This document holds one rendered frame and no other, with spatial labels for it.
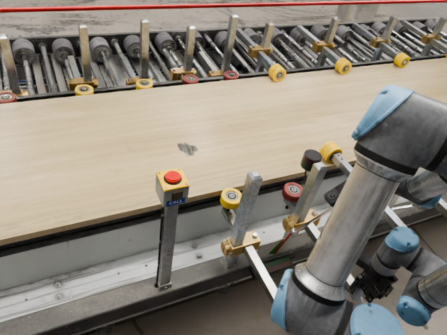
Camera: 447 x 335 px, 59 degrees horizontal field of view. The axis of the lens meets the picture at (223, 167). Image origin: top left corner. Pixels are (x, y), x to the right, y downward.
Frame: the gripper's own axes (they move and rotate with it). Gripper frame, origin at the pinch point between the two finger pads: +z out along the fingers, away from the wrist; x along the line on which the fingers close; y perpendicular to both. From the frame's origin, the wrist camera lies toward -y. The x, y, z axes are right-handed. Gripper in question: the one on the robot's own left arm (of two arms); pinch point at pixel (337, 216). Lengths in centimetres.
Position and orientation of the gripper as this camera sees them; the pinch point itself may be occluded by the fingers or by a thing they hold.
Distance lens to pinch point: 140.8
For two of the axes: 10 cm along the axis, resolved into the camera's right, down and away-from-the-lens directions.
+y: 9.0, -1.8, 4.0
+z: -1.5, 7.2, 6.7
